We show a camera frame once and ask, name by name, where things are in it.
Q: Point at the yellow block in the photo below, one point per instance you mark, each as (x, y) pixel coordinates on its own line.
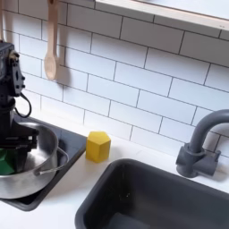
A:
(97, 149)

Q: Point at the slotted wooden spatula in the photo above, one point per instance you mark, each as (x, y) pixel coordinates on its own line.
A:
(1, 18)

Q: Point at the dark grey tap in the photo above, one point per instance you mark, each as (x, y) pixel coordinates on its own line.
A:
(193, 161)

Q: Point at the green block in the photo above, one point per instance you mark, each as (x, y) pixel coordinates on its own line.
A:
(6, 162)

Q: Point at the light wooden shelf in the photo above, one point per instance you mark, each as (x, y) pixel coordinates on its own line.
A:
(167, 13)

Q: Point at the steel pot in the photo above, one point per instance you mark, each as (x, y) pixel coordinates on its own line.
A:
(29, 182)

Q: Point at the black stove top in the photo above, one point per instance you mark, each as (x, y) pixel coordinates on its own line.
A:
(71, 144)

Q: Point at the dark grey sink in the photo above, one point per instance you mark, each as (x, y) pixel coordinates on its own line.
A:
(155, 196)

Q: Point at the wooden spoon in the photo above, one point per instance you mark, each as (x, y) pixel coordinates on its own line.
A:
(51, 62)

